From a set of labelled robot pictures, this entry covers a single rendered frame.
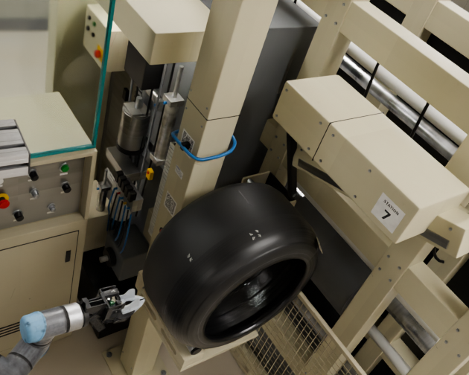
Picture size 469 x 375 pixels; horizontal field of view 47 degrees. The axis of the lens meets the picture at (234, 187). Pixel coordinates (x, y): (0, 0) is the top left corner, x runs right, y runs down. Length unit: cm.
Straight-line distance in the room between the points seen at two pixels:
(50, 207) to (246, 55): 106
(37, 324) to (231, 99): 85
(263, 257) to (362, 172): 39
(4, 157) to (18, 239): 142
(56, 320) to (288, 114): 94
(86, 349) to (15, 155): 222
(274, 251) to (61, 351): 163
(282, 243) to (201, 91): 53
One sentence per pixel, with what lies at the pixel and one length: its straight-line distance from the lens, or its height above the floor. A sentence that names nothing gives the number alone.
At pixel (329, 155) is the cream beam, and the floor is 170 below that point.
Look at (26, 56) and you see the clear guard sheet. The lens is 178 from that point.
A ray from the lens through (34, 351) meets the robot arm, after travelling 160.
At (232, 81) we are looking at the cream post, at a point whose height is 179.
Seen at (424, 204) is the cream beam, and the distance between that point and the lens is 152.
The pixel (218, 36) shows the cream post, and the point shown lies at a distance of 160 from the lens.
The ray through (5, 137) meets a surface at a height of 203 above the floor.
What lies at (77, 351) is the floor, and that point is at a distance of 300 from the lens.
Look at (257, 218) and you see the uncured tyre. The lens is 166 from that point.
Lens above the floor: 260
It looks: 40 degrees down
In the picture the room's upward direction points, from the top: 21 degrees clockwise
